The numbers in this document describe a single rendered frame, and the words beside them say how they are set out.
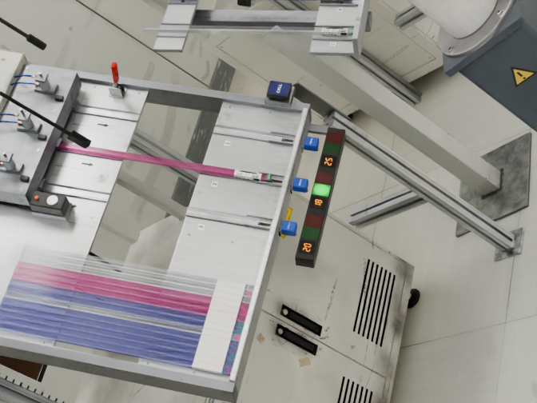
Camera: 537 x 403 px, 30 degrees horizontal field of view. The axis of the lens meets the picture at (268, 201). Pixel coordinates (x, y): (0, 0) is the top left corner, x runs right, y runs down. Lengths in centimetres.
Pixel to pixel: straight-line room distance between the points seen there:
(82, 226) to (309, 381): 70
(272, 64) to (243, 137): 121
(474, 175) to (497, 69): 84
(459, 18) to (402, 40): 130
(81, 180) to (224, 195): 33
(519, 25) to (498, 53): 8
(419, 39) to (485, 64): 125
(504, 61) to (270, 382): 95
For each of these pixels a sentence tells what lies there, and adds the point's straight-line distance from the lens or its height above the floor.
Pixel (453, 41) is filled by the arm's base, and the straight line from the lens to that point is 198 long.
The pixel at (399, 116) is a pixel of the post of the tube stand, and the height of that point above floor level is 40.
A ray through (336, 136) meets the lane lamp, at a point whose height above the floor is 65.
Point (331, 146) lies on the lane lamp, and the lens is 223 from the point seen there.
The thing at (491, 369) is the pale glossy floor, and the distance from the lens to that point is 254.
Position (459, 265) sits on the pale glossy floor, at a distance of 279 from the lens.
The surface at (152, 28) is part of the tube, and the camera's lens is 240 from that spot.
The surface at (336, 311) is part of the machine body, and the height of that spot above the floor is 29.
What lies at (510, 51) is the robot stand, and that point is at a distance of 195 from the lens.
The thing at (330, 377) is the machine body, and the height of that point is 27.
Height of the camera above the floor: 167
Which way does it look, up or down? 26 degrees down
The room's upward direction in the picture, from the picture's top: 58 degrees counter-clockwise
